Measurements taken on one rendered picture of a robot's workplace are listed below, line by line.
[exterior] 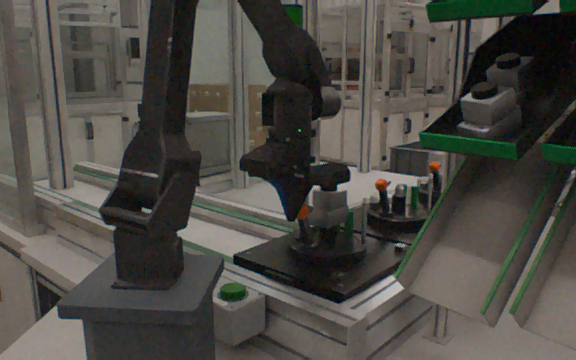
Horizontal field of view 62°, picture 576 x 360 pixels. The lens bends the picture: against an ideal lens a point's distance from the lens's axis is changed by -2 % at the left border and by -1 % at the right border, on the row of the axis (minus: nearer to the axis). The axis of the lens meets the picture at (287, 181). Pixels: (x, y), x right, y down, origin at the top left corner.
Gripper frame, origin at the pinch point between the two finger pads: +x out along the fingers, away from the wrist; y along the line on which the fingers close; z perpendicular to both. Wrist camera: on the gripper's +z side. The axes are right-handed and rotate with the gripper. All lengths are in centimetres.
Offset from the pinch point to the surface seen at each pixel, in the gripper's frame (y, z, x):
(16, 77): -82, 10, -18
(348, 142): -309, -467, 62
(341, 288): 10.6, 0.4, 11.6
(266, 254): -7.4, -2.0, 11.5
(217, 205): -44, -22, 13
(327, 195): 1.1, -8.0, 0.4
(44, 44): -105, -7, -28
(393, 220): 2.2, -29.2, 9.1
